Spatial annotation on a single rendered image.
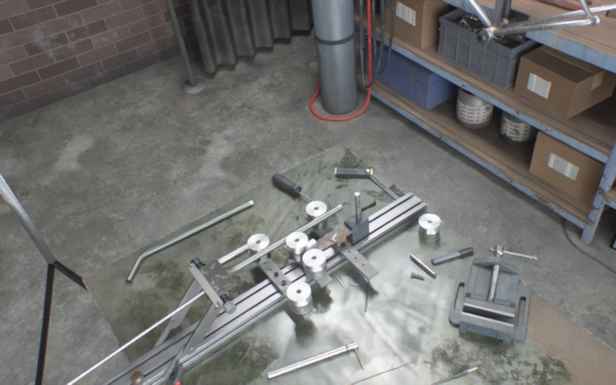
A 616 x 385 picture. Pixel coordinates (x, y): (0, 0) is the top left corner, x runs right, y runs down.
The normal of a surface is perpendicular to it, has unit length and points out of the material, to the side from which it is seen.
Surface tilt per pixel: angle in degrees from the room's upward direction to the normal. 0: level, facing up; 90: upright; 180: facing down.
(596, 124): 0
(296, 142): 0
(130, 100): 0
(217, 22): 90
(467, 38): 90
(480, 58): 90
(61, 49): 90
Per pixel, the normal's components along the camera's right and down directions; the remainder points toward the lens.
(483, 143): -0.09, -0.71
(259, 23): -0.29, 0.68
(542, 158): -0.80, 0.47
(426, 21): 0.58, 0.53
